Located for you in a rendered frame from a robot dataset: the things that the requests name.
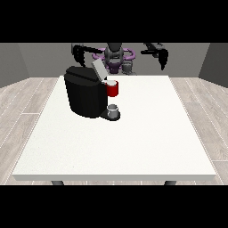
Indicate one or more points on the red pod holder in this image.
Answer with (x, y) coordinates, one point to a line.
(112, 90)

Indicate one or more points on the small grey cup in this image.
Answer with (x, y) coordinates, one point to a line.
(112, 112)

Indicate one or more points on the dark table leg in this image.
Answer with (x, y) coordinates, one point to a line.
(57, 182)
(170, 182)

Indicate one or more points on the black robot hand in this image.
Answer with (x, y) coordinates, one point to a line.
(164, 57)
(79, 52)

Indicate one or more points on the small grey coffee pod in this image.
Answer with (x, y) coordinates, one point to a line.
(127, 67)

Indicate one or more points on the grey robot trunk purple rings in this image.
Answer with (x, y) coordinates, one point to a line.
(114, 55)

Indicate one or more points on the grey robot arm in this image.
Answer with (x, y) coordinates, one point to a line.
(153, 45)

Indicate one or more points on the black coffee machine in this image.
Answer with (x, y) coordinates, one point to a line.
(83, 95)

